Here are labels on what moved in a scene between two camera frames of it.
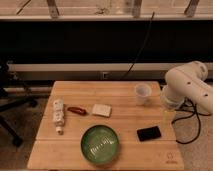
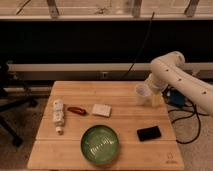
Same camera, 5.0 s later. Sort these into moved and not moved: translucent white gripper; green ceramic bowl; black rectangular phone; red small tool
Moved: translucent white gripper
Not moved: black rectangular phone; green ceramic bowl; red small tool
